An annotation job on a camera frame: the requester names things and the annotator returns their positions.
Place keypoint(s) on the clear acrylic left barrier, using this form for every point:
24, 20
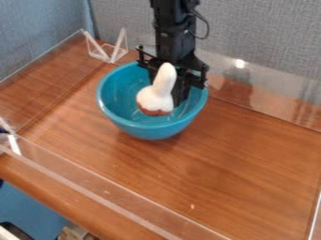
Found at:
68, 63

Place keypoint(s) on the clear acrylic barrier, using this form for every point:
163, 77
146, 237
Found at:
88, 185
263, 89
68, 63

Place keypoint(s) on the plush mushroom toy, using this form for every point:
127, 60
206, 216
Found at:
154, 98

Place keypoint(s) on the clear acrylic back barrier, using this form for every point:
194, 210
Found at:
263, 89

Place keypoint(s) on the blue bowl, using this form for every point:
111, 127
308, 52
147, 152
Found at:
115, 98

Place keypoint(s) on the clear acrylic front barrier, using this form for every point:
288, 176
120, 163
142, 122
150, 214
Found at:
88, 185

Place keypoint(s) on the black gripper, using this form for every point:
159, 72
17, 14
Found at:
174, 22

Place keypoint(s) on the clear acrylic corner bracket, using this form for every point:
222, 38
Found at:
106, 52

